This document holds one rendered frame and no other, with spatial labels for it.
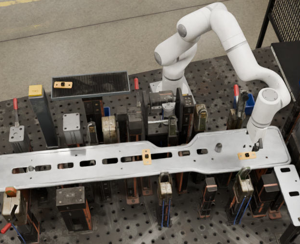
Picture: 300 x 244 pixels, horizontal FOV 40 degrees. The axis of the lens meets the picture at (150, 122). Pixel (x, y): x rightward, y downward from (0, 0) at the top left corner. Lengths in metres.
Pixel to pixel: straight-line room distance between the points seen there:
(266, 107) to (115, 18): 2.75
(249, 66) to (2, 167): 1.17
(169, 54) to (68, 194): 0.82
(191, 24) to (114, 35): 2.29
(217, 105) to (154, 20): 1.80
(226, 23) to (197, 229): 1.01
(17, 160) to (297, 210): 1.27
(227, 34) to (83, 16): 2.73
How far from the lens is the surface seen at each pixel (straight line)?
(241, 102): 1.95
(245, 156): 1.95
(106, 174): 1.87
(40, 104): 2.03
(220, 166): 1.91
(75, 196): 1.80
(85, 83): 1.98
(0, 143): 2.44
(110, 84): 1.96
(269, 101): 1.60
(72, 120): 1.91
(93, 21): 4.12
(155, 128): 2.03
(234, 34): 1.61
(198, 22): 1.72
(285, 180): 1.94
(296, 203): 1.90
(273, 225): 2.17
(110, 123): 1.92
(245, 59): 1.61
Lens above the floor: 2.62
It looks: 54 degrees down
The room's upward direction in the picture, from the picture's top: 1 degrees clockwise
